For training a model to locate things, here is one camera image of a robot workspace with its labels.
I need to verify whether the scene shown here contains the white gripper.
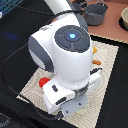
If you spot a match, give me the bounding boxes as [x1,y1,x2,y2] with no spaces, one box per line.
[43,68,102,117]

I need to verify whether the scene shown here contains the red toy tomato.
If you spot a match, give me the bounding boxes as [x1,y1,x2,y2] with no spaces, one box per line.
[39,77,50,88]

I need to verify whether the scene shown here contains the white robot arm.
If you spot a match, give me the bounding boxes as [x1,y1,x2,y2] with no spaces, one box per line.
[28,0,102,119]

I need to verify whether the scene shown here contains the right grey toy pot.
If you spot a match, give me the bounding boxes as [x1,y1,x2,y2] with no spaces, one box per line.
[84,0,107,26]

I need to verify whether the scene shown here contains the grey toy pot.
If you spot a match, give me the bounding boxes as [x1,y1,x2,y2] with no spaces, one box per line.
[84,0,107,26]
[72,0,87,10]

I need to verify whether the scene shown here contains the left grey toy pot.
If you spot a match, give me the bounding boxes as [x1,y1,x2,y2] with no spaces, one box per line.
[72,0,87,10]

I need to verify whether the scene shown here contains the beige bowl at edge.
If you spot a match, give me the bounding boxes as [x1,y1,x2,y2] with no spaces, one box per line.
[121,7,128,30]

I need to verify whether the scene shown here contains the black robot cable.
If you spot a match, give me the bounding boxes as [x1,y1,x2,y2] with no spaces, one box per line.
[0,8,84,122]

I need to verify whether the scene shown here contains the knife with wooden handle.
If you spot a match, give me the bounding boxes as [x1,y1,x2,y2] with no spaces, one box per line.
[92,60,101,65]

